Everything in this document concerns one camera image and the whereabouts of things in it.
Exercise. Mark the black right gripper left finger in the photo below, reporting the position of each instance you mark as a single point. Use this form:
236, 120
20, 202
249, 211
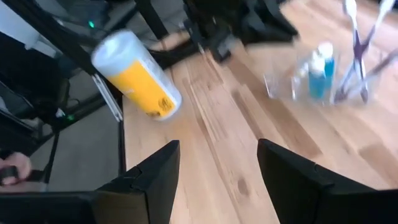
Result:
149, 186

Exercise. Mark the person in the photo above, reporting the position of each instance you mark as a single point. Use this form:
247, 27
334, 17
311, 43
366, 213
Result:
17, 163

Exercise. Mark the clear acrylic organizer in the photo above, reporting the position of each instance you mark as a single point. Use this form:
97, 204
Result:
280, 87

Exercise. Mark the silver aluminium bracket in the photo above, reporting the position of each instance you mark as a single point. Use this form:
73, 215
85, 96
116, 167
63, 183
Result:
107, 96

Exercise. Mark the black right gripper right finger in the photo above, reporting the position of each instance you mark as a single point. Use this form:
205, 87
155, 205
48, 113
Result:
295, 193

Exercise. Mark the black rig frame post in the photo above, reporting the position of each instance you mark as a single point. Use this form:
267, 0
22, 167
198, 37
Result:
150, 18
46, 29

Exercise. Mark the yellow white wipes canister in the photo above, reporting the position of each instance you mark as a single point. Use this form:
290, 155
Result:
140, 84

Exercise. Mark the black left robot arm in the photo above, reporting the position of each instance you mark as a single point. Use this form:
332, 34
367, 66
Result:
242, 21

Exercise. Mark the blue mouthwash bottle white cap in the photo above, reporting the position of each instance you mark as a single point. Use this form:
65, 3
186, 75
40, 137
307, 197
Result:
329, 65
317, 81

